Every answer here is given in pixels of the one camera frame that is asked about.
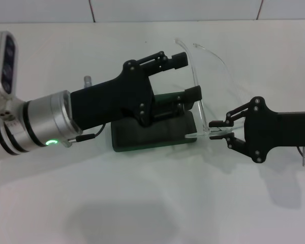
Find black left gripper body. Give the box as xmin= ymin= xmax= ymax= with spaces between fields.
xmin=70 ymin=59 xmax=156 ymax=131

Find short silver cylindrical plug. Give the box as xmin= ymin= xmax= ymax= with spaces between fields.
xmin=83 ymin=75 xmax=93 ymax=90

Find black cable with silver connector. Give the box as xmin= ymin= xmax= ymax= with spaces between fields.
xmin=63 ymin=123 xmax=106 ymax=148

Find dark green glasses case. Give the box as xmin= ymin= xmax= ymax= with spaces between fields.
xmin=110 ymin=93 xmax=198 ymax=153

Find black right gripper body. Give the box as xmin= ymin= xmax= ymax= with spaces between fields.
xmin=243 ymin=96 xmax=305 ymax=164

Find clear plastic glasses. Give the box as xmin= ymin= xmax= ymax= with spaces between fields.
xmin=173 ymin=38 xmax=239 ymax=139

